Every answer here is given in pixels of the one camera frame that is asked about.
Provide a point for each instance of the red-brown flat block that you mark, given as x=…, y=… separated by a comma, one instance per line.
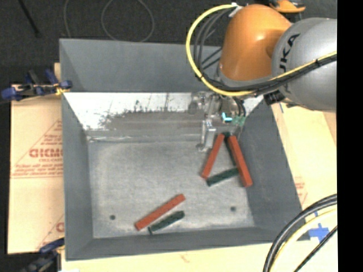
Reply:
x=160, y=212
x=240, y=163
x=213, y=157

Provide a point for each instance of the dark green flat block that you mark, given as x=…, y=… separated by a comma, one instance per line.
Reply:
x=166, y=222
x=222, y=176

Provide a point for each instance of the brown cardboard board red print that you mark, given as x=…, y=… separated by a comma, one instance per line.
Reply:
x=34, y=186

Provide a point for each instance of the grey metal bin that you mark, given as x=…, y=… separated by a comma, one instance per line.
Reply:
x=158, y=169

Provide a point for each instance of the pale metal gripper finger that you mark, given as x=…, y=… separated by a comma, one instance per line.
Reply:
x=204, y=136
x=212, y=137

